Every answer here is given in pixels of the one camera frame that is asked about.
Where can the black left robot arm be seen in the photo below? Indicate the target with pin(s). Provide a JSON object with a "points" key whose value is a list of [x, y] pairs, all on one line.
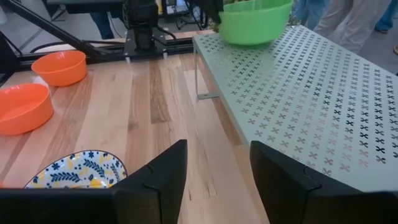
{"points": [[141, 15]]}

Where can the person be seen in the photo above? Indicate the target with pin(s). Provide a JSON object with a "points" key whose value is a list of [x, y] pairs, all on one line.
{"points": [[342, 21], [388, 15], [102, 26], [308, 12]]}

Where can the blue yellow patterned bowl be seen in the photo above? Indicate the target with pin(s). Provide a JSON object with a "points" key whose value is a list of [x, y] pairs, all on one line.
{"points": [[77, 172]]}

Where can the black background equipment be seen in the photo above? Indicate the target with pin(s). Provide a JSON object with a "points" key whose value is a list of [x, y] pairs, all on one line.
{"points": [[210, 9]]}

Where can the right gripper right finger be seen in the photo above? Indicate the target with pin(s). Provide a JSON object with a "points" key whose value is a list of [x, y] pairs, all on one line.
{"points": [[286, 193]]}

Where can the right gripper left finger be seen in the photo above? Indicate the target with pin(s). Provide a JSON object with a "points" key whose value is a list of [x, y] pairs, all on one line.
{"points": [[155, 193]]}

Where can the black aluminium table frame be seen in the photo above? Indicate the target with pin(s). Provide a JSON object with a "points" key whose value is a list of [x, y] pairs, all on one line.
{"points": [[90, 53]]}

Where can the orange plastic bowl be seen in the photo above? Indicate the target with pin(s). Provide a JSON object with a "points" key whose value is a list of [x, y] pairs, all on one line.
{"points": [[59, 73], [25, 118]]}

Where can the green plastic bowl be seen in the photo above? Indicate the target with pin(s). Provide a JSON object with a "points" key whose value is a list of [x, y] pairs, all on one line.
{"points": [[248, 28]]}

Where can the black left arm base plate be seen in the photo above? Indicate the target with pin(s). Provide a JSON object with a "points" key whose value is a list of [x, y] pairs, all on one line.
{"points": [[160, 46]]}

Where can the pale green perforated metal shelf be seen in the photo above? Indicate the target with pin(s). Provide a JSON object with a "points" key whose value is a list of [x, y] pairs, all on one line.
{"points": [[280, 93]]}

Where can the black desk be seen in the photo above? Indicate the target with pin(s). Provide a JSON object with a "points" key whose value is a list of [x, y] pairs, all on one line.
{"points": [[93, 7]]}

